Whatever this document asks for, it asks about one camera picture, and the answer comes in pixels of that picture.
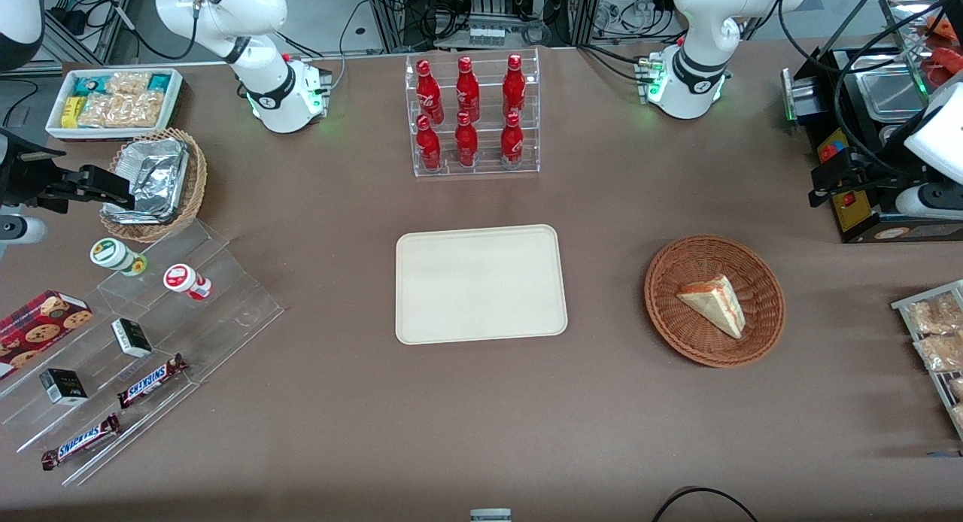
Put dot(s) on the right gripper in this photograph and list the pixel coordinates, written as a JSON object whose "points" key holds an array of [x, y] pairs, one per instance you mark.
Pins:
{"points": [[21, 177]]}

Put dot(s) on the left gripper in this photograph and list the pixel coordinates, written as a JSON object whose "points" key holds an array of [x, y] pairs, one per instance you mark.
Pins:
{"points": [[879, 177]]}

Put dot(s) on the triangle sandwich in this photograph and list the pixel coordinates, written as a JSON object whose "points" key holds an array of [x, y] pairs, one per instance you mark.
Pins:
{"points": [[716, 302]]}

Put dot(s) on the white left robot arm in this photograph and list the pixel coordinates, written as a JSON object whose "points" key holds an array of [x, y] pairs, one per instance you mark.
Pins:
{"points": [[696, 78]]}

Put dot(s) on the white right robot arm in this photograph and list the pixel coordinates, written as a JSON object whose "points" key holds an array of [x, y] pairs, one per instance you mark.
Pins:
{"points": [[278, 101]]}

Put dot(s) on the oval tan wicker basket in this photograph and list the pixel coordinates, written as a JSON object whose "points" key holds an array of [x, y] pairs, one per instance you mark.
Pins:
{"points": [[197, 183]]}

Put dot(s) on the metal tray with snacks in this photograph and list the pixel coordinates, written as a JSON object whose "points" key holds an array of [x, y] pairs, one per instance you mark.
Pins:
{"points": [[903, 305]]}

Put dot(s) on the round brown wicker basket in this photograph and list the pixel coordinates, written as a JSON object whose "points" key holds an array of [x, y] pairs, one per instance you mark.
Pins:
{"points": [[677, 326]]}

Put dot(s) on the beige plastic tray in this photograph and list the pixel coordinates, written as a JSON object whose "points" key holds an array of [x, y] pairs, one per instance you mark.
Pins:
{"points": [[481, 285]]}

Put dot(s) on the white rectangular snack bin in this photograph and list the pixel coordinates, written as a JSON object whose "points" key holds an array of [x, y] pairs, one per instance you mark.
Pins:
{"points": [[56, 131]]}

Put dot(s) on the green lid yogurt cup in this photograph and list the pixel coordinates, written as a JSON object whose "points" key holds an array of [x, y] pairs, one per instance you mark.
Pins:
{"points": [[113, 254]]}

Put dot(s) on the silver foil container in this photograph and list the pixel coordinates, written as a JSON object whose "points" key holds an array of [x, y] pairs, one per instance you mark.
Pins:
{"points": [[154, 176]]}

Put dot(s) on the yellow snack pack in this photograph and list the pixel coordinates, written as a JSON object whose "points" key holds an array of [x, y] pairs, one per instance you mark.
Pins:
{"points": [[71, 112]]}

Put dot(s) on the clear rice cracker bag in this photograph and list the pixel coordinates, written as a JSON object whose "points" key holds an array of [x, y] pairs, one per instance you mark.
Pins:
{"points": [[129, 83], [120, 110]]}

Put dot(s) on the black food warmer appliance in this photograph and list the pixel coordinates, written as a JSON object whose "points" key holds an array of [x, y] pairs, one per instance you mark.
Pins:
{"points": [[888, 93]]}

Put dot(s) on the teal snack pack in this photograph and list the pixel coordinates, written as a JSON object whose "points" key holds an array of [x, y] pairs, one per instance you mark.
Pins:
{"points": [[159, 81], [89, 85]]}

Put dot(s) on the red lid yogurt cup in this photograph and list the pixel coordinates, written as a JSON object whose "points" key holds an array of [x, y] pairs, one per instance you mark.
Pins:
{"points": [[183, 280]]}

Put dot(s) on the red cookie box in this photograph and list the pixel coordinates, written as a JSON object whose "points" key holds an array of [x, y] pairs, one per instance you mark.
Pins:
{"points": [[37, 325]]}

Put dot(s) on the small black box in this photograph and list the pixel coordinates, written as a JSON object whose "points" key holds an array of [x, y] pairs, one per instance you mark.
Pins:
{"points": [[63, 386], [132, 338]]}

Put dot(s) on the clear fried snack bag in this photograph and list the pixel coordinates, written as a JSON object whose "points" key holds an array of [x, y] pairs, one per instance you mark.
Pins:
{"points": [[940, 352], [937, 314]]}

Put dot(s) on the clear acrylic stepped stand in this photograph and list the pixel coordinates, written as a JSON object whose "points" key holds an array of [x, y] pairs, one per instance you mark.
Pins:
{"points": [[226, 311]]}

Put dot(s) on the brown Snickers bar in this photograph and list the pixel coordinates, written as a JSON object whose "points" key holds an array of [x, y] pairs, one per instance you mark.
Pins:
{"points": [[81, 441], [150, 381]]}

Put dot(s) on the red cola bottle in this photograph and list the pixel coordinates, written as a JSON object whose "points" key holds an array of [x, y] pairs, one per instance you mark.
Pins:
{"points": [[511, 142], [466, 142], [467, 89], [514, 86], [429, 146], [428, 89]]}

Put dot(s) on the clear acrylic bottle rack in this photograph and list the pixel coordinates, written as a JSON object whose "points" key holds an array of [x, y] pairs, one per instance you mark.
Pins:
{"points": [[485, 165]]}

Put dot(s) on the white power strip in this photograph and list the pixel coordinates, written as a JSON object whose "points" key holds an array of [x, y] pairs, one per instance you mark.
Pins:
{"points": [[487, 35]]}

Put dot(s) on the small grey device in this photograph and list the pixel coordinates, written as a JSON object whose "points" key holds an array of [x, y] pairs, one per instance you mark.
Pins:
{"points": [[490, 516]]}

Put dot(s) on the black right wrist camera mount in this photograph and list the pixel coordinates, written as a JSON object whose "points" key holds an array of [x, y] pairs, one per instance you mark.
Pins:
{"points": [[26, 165]]}

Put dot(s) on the silver aluminium frame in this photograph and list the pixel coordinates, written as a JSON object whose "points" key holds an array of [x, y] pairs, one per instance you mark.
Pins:
{"points": [[391, 14]]}

